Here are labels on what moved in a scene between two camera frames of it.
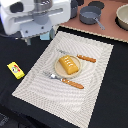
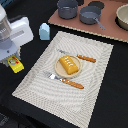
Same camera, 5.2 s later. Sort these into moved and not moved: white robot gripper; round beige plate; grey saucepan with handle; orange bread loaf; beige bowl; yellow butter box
Moved: yellow butter box; white robot gripper
Not moved: orange bread loaf; round beige plate; beige bowl; grey saucepan with handle
